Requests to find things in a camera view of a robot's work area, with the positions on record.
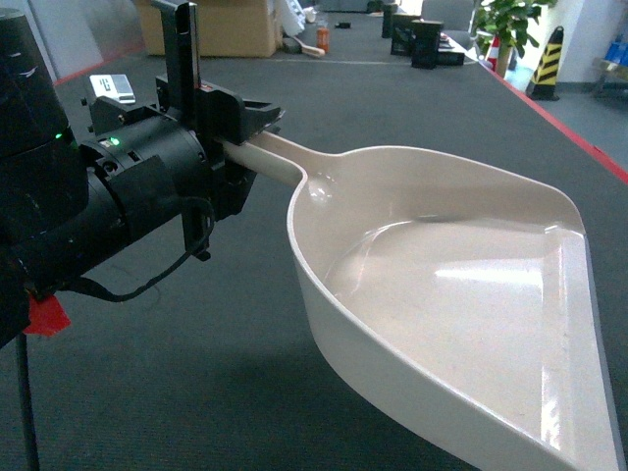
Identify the black cable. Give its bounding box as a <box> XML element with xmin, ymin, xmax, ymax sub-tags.
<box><xmin>73</xmin><ymin>195</ymin><xmax>217</xmax><ymax>303</ymax></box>

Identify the black box stand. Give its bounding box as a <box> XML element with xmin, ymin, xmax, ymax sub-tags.
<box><xmin>391</xmin><ymin>13</ymin><xmax>421</xmax><ymax>56</ymax></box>
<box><xmin>411</xmin><ymin>20</ymin><xmax>444</xmax><ymax>70</ymax></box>

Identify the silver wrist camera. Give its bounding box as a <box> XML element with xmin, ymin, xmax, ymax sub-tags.
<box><xmin>89</xmin><ymin>75</ymin><xmax>136</xmax><ymax>104</ymax></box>

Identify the wooden brush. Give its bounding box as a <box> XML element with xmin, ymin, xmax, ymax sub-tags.
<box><xmin>283</xmin><ymin>37</ymin><xmax>326</xmax><ymax>59</ymax></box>

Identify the beige plastic dustpan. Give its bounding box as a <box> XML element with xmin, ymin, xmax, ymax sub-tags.
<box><xmin>225</xmin><ymin>132</ymin><xmax>626</xmax><ymax>470</ymax></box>

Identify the yellow black traffic cone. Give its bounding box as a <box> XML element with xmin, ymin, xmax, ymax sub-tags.
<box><xmin>526</xmin><ymin>26</ymin><xmax>564</xmax><ymax>101</ymax></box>

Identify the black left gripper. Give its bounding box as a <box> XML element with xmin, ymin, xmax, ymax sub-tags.
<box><xmin>151</xmin><ymin>1</ymin><xmax>285</xmax><ymax>260</ymax></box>

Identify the orange bottle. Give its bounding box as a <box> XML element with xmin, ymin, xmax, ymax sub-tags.
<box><xmin>316</xmin><ymin>26</ymin><xmax>330</xmax><ymax>54</ymax></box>

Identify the black box stand near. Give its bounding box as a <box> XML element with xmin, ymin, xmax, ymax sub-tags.
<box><xmin>411</xmin><ymin>20</ymin><xmax>444</xmax><ymax>70</ymax></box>

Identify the potted green plant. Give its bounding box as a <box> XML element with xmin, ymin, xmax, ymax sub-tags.
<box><xmin>475</xmin><ymin>0</ymin><xmax>557</xmax><ymax>78</ymax></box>

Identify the black box stand far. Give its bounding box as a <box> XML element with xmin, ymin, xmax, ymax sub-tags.
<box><xmin>391</xmin><ymin>13</ymin><xmax>421</xmax><ymax>56</ymax></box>

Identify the large cardboard box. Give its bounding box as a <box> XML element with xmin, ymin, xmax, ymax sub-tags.
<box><xmin>134</xmin><ymin>1</ymin><xmax>281</xmax><ymax>58</ymax></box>

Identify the red tape tag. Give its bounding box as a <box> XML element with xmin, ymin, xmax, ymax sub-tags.
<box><xmin>24</xmin><ymin>295</ymin><xmax>71</xmax><ymax>337</ymax></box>

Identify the red white traffic cone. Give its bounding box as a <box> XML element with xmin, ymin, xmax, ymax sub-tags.
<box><xmin>486</xmin><ymin>36</ymin><xmax>500</xmax><ymax>72</ymax></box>

